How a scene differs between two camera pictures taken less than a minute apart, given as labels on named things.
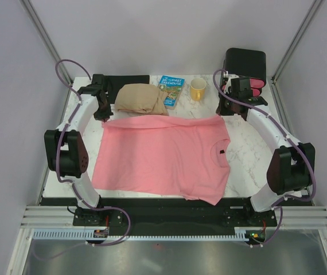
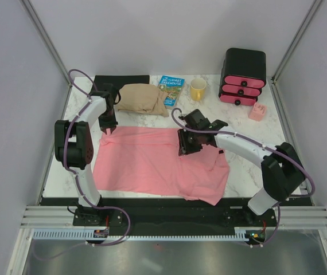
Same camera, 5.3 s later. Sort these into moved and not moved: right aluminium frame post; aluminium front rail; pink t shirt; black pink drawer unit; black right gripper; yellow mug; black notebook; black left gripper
Moved: black left gripper; pink t shirt; black right gripper
Not moved: black pink drawer unit; right aluminium frame post; yellow mug; aluminium front rail; black notebook
